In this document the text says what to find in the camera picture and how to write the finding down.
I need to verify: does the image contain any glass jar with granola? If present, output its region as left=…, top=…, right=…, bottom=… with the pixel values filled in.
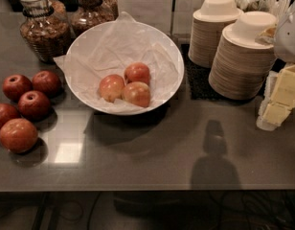
left=19, top=0, right=71, bottom=63
left=70, top=0, right=114, bottom=36

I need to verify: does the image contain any black mat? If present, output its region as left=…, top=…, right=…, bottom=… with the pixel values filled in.
left=180, top=43, right=285, bottom=102

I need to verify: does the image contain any red apple back left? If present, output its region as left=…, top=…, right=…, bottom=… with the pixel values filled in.
left=2, top=74, right=33, bottom=103

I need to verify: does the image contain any red apple front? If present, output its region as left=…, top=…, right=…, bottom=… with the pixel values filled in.
left=0, top=118, right=38, bottom=153

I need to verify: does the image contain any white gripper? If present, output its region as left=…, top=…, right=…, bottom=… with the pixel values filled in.
left=255, top=0, right=295, bottom=131

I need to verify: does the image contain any red apple middle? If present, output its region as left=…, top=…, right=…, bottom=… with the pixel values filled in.
left=17, top=90, right=52, bottom=121

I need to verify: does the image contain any paper bowl stack back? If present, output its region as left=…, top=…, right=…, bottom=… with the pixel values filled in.
left=188, top=0, right=242, bottom=68

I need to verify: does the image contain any glass jar with granola left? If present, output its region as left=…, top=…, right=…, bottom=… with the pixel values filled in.
left=19, top=0, right=71, bottom=63

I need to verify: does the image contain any paper bowl stack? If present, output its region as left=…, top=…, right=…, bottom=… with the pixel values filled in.
left=208, top=11, right=277, bottom=101
left=188, top=0, right=242, bottom=68

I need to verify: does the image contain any glass jar with granola right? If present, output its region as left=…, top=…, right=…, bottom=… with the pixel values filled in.
left=70, top=0, right=114, bottom=36

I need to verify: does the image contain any paper bowl stack front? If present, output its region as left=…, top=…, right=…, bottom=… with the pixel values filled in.
left=208, top=11, right=277, bottom=101

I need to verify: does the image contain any white bowl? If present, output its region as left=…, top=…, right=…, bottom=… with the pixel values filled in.
left=63, top=20, right=186, bottom=116

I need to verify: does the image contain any red apple back right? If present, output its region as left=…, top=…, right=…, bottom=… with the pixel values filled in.
left=32, top=70, right=62, bottom=98

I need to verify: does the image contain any red apple at left edge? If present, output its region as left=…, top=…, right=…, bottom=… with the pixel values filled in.
left=0, top=103, right=21, bottom=129

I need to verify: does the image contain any white paper liner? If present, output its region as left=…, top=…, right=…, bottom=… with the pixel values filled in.
left=53, top=11, right=180, bottom=115

